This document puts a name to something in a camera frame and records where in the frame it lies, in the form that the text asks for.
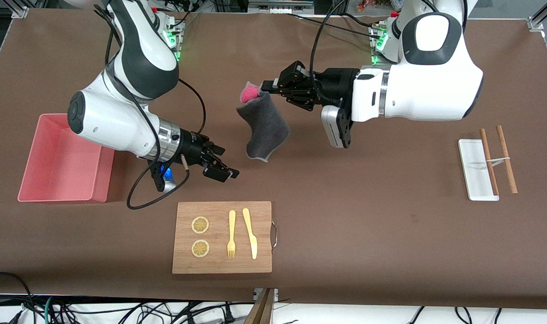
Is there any grey cloth with pink underside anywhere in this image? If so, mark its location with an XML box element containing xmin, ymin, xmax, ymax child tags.
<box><xmin>236</xmin><ymin>81</ymin><xmax>291</xmax><ymax>163</ymax></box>

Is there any silver table edge bracket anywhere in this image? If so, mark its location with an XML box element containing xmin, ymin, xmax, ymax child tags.
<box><xmin>253</xmin><ymin>288</ymin><xmax>280</xmax><ymax>303</ymax></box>

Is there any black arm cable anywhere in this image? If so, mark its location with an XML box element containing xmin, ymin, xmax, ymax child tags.
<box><xmin>309</xmin><ymin>0</ymin><xmax>351</xmax><ymax>90</ymax></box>
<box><xmin>127</xmin><ymin>77</ymin><xmax>207</xmax><ymax>210</ymax></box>

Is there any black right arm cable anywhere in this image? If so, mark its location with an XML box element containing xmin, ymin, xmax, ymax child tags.
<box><xmin>127</xmin><ymin>77</ymin><xmax>207</xmax><ymax>210</ymax></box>

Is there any yellow plastic fork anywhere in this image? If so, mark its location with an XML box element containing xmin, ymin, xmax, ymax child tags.
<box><xmin>227</xmin><ymin>210</ymin><xmax>236</xmax><ymax>259</ymax></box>

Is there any long black table cable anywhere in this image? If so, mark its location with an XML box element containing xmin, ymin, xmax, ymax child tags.
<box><xmin>285</xmin><ymin>13</ymin><xmax>387</xmax><ymax>40</ymax></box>

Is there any thick black floor cable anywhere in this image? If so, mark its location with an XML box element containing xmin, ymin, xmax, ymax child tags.
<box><xmin>0</xmin><ymin>272</ymin><xmax>36</xmax><ymax>324</ymax></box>

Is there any yellow plastic knife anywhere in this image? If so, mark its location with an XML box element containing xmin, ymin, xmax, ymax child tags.
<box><xmin>242</xmin><ymin>208</ymin><xmax>258</xmax><ymax>260</ymax></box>

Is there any white rectangular rack tray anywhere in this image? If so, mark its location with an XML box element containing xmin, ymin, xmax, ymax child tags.
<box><xmin>458</xmin><ymin>139</ymin><xmax>500</xmax><ymax>201</ymax></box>

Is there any brown wooden plank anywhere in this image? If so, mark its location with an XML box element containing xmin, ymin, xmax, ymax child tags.
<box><xmin>245</xmin><ymin>288</ymin><xmax>275</xmax><ymax>324</ymax></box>

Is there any grey metal box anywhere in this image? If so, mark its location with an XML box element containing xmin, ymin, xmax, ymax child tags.
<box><xmin>248</xmin><ymin>0</ymin><xmax>315</xmax><ymax>14</ymax></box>

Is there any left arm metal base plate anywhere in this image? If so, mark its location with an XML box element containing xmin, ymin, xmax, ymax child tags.
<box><xmin>369</xmin><ymin>22</ymin><xmax>402</xmax><ymax>66</ymax></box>

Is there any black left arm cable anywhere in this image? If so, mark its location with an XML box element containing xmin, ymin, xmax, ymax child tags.
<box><xmin>309</xmin><ymin>0</ymin><xmax>351</xmax><ymax>90</ymax></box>

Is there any pink plastic bin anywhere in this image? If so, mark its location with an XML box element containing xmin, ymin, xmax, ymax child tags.
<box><xmin>18</xmin><ymin>113</ymin><xmax>116</xmax><ymax>204</ymax></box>

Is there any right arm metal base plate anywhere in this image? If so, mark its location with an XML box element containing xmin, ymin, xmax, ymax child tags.
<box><xmin>163</xmin><ymin>16</ymin><xmax>186</xmax><ymax>62</ymax></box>

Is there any brown wooden rod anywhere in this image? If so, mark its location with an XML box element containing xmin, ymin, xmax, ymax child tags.
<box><xmin>496</xmin><ymin>126</ymin><xmax>519</xmax><ymax>194</ymax></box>
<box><xmin>479</xmin><ymin>129</ymin><xmax>500</xmax><ymax>196</ymax></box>

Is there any wooden cutting board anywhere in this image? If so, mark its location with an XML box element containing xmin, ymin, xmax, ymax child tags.
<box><xmin>172</xmin><ymin>201</ymin><xmax>273</xmax><ymax>275</ymax></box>

